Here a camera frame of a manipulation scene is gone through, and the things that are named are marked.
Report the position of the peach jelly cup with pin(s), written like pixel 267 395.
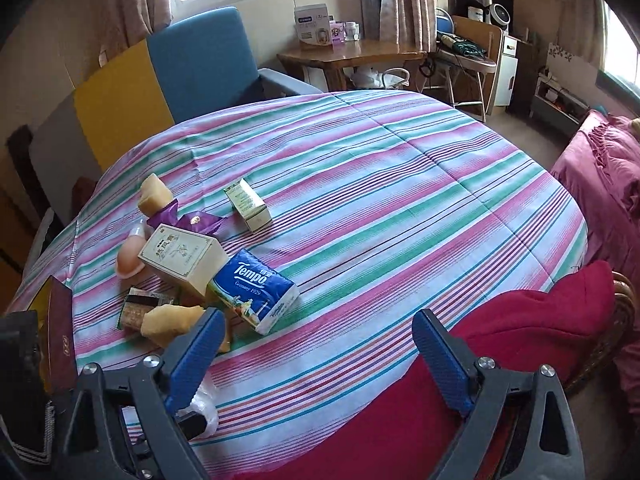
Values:
pixel 131 256

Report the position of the snack bar packet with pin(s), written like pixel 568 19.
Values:
pixel 136 310

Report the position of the white bag under table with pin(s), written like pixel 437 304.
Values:
pixel 372 79

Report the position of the grey yellow blue sofa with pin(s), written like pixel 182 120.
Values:
pixel 200 60

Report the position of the white plastic bag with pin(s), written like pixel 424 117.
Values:
pixel 205 407

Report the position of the low grey shelf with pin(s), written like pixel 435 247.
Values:
pixel 555 101

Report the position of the red cloth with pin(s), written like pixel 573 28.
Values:
pixel 500 360

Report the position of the white round fan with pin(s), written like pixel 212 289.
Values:
pixel 500 13

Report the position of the yellow sponge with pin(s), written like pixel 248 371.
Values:
pixel 152 196
pixel 167 325

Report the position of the small green white box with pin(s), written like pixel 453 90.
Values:
pixel 248 205

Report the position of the white carton box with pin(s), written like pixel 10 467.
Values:
pixel 312 22

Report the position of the striped blanket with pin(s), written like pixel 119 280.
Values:
pixel 375 185

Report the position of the cream cardboard box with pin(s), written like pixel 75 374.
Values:
pixel 182 260

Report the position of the blue tissue pack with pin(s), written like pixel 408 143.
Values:
pixel 252 290

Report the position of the wicker chair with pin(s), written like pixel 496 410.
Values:
pixel 611 332

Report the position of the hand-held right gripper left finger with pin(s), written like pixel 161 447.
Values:
pixel 192 360

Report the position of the wooden table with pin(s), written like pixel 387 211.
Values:
pixel 350 57

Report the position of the small purple box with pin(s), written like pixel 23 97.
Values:
pixel 337 31

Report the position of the purple snack wrapper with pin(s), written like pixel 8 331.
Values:
pixel 187 221

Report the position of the dark gift box gold interior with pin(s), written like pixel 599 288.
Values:
pixel 59 340

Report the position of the pink bedspread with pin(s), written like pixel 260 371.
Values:
pixel 605 180

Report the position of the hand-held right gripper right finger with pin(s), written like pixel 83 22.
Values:
pixel 445 360

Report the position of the white cabinet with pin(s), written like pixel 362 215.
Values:
pixel 506 70

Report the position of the white jar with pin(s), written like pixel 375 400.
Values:
pixel 352 31

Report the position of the metal folding chair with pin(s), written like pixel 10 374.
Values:
pixel 465 72

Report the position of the dark green umbrella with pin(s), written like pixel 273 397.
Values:
pixel 460 45

